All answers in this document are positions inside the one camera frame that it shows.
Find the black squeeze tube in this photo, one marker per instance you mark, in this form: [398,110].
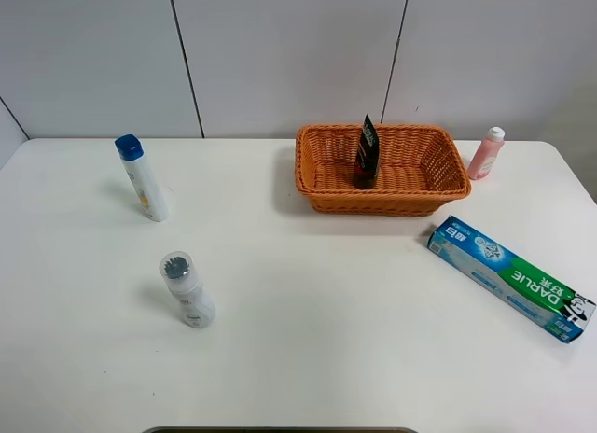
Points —
[367,159]

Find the orange wicker basket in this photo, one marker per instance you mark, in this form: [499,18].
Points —
[420,170]

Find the blue green toothpaste box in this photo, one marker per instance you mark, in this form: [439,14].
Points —
[549,303]

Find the white bottle with brush cap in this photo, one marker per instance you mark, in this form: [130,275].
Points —
[183,281]

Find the white bottle blue cap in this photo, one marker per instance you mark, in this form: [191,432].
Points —
[143,181]

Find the pink bottle white cap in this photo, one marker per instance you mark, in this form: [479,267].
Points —
[486,154]

